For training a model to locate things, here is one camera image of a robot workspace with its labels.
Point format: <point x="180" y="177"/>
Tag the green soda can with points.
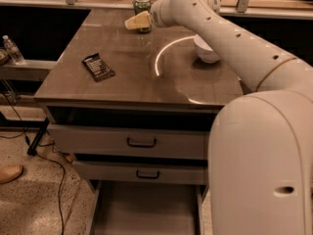
<point x="141" y="6"/>

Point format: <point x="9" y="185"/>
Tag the tan shoe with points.
<point x="10" y="172"/>

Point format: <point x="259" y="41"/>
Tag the top drawer with handle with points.
<point x="130" y="142"/>

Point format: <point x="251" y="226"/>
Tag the grey drawer cabinet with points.
<point x="160" y="83"/>

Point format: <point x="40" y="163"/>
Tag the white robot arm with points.
<point x="260" y="147"/>

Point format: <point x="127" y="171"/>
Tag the black table leg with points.
<point x="41" y="127"/>

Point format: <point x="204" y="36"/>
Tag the middle drawer with handle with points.
<point x="140" y="173"/>

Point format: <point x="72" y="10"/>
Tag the open bottom drawer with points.
<point x="135" y="208"/>

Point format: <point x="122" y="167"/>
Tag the drawer with handle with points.
<point x="140" y="173"/>
<point x="130" y="142"/>

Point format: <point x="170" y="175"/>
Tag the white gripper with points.
<point x="158" y="16"/>

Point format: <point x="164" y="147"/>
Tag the black snack bar wrapper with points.
<point x="97" y="67"/>

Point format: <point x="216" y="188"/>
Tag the clear plastic water bottle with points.
<point x="13" y="50"/>

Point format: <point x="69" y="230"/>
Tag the white ceramic bowl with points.
<point x="204" y="51"/>

